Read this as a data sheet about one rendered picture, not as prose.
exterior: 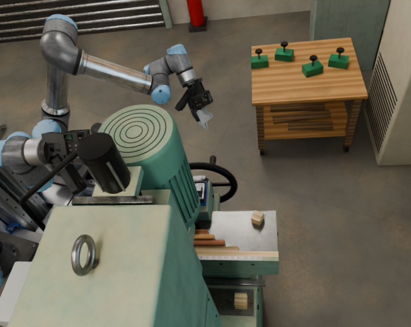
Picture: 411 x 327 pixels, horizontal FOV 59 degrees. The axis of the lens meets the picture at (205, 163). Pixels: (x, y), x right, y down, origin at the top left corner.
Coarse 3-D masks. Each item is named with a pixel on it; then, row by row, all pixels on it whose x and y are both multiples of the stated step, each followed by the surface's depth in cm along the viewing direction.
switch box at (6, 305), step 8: (16, 264) 62; (24, 264) 62; (16, 272) 61; (24, 272) 61; (8, 280) 61; (16, 280) 60; (24, 280) 60; (8, 288) 60; (16, 288) 60; (8, 296) 59; (16, 296) 59; (0, 304) 58; (8, 304) 58; (0, 312) 57; (8, 312) 57; (0, 320) 57; (8, 320) 57
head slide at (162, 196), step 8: (144, 192) 75; (152, 192) 75; (160, 192) 74; (168, 192) 74; (160, 200) 73; (168, 200) 73; (176, 208) 79; (184, 224) 86; (184, 232) 86; (192, 248) 94; (200, 264) 103
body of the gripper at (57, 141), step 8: (48, 136) 96; (56, 136) 95; (64, 136) 96; (72, 136) 94; (80, 136) 95; (40, 144) 96; (48, 144) 97; (56, 144) 97; (64, 144) 94; (72, 144) 95; (40, 152) 95; (48, 152) 97; (56, 152) 97; (64, 152) 94; (48, 160) 97
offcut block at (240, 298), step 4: (236, 296) 116; (240, 296) 116; (244, 296) 116; (236, 300) 116; (240, 300) 115; (244, 300) 115; (236, 304) 115; (240, 304) 115; (244, 304) 114; (236, 308) 118; (240, 308) 117; (244, 308) 117
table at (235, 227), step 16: (208, 224) 127; (224, 224) 126; (240, 224) 125; (272, 224) 123; (240, 240) 121; (256, 240) 121; (272, 240) 120; (208, 272) 122; (224, 272) 120; (240, 272) 119; (256, 272) 118; (272, 272) 117
